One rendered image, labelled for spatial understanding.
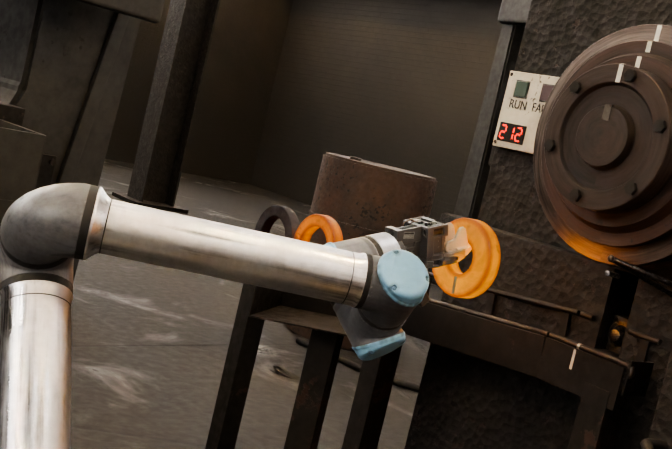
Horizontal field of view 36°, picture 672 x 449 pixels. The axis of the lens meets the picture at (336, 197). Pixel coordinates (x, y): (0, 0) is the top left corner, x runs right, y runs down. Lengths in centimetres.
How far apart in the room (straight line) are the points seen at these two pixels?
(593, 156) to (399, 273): 52
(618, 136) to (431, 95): 940
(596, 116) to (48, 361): 108
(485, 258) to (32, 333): 85
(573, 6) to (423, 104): 900
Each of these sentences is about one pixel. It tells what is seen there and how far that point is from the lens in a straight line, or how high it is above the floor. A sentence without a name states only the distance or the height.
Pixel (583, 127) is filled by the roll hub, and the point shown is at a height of 112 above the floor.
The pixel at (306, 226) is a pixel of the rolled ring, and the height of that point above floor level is 74.
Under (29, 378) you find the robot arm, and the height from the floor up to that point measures 56.
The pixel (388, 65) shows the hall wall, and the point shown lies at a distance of 1195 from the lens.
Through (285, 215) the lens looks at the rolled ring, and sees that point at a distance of 283.
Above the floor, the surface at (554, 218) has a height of 94.
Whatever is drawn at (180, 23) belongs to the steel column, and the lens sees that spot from 869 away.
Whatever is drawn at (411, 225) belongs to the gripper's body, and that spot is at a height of 87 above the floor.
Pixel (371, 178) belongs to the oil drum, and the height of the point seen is 82.
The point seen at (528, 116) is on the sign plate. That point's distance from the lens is 240.
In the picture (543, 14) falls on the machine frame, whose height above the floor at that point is 138.
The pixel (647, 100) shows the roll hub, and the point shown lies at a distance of 196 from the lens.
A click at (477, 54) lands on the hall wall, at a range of 1098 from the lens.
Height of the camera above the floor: 102
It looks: 4 degrees down
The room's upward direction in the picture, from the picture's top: 13 degrees clockwise
